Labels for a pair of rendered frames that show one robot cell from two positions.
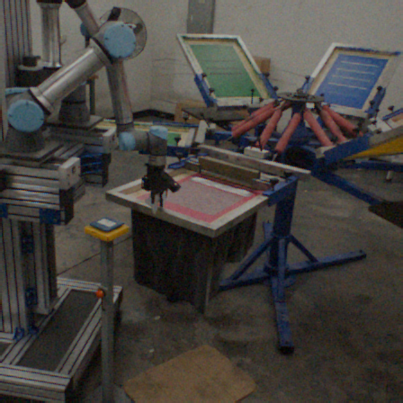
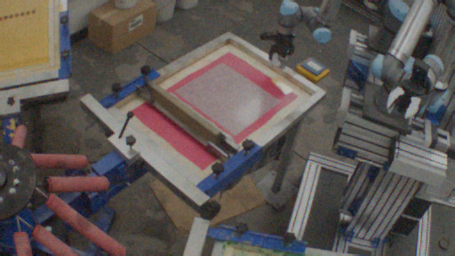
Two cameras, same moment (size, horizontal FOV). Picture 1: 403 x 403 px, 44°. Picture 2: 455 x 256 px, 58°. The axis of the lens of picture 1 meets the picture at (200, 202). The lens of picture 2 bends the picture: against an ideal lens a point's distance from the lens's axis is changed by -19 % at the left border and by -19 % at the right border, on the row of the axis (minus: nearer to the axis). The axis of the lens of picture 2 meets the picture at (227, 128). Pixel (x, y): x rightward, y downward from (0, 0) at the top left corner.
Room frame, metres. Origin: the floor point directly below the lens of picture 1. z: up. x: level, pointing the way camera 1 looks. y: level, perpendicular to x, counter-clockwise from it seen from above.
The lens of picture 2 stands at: (3.77, 0.10, 2.34)
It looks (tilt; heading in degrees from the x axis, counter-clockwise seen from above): 44 degrees down; 182
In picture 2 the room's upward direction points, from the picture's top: 11 degrees clockwise
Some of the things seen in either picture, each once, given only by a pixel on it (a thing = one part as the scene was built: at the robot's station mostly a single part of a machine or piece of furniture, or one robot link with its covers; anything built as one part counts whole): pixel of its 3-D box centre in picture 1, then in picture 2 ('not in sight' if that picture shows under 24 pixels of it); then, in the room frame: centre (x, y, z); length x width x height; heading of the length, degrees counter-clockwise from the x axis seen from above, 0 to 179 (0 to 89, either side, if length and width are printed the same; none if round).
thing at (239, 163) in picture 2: (187, 165); (230, 170); (2.59, 0.09, 0.98); 0.30 x 0.05 x 0.07; 148
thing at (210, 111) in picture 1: (239, 130); not in sight; (3.73, -0.26, 0.91); 1.34 x 0.40 x 0.08; 28
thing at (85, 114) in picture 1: (74, 108); (393, 95); (2.35, 0.64, 1.31); 0.15 x 0.15 x 0.10
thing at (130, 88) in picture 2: (279, 191); (131, 92); (2.30, -0.38, 0.98); 0.30 x 0.05 x 0.07; 148
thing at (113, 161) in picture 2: not in sight; (113, 163); (2.72, -0.32, 1.02); 0.17 x 0.06 x 0.05; 148
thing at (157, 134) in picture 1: (157, 140); (288, 13); (1.94, 0.19, 1.30); 0.09 x 0.08 x 0.11; 113
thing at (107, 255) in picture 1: (107, 322); (293, 135); (1.82, 0.38, 0.48); 0.22 x 0.22 x 0.96; 58
